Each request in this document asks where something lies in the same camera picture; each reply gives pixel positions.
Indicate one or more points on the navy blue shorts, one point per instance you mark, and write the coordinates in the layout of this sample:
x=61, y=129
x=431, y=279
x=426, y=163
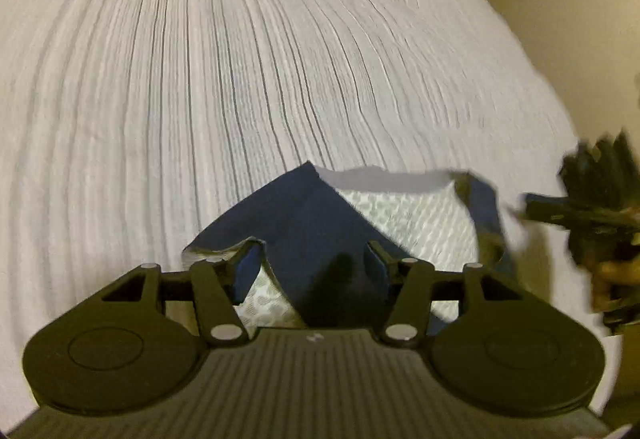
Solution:
x=305, y=229

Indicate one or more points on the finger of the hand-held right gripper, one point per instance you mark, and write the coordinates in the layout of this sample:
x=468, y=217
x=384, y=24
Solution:
x=565, y=213

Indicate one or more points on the person's right hand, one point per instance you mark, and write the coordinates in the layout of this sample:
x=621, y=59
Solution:
x=617, y=271

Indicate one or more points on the white ribbed bed cover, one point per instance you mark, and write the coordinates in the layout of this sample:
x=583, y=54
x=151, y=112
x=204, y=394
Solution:
x=240, y=69

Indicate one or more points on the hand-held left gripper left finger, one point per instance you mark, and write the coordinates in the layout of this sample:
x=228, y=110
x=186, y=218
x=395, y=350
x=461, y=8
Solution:
x=246, y=271

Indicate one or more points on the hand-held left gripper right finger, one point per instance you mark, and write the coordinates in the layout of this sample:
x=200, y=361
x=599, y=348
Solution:
x=378, y=266

